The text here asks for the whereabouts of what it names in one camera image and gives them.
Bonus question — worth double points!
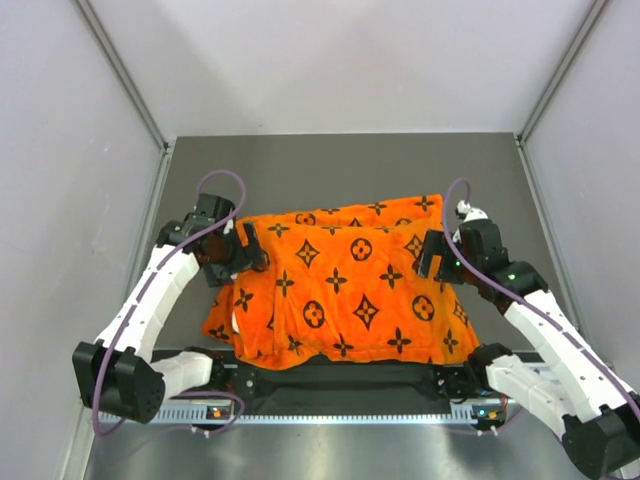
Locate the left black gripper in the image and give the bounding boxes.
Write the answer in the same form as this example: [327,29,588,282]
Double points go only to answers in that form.
[204,221,267,287]

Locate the orange patterned pillowcase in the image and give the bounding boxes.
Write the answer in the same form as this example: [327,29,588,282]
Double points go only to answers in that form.
[201,194,479,370]

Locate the white pillow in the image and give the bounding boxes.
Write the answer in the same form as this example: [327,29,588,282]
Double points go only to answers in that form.
[231,310,239,334]

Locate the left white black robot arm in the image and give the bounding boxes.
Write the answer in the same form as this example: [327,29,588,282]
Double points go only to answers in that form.
[72,193,266,424]

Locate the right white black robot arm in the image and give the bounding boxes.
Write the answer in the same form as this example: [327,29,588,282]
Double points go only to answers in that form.
[415,219,639,479]

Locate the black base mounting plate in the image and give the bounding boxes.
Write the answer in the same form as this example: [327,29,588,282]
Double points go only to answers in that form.
[169,347,521,416]

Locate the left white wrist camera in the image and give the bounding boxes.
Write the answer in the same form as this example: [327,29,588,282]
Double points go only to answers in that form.
[223,219,235,235]

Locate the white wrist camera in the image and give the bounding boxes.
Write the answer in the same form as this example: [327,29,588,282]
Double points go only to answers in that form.
[223,219,235,235]
[455,200,489,224]

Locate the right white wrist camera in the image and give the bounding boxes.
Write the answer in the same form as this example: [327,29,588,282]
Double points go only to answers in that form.
[455,200,489,224]

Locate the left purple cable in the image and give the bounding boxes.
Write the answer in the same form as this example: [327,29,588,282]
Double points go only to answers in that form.
[92,169,249,437]

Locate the purple cable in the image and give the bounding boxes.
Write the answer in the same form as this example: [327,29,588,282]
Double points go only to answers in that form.
[442,177,640,436]
[92,169,249,437]

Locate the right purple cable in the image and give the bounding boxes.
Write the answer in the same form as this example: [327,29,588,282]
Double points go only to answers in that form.
[442,177,640,436]

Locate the grey slotted cable duct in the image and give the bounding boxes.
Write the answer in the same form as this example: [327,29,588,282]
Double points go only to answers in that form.
[99,402,531,426]

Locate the left aluminium corner post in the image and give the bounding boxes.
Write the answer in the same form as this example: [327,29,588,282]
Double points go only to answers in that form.
[71,0,169,151]

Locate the aluminium corner post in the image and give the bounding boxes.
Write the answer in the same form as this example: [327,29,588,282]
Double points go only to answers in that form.
[71,0,169,151]
[515,0,612,148]

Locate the right aluminium corner post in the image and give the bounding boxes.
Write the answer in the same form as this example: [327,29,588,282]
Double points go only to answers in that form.
[515,0,612,148]

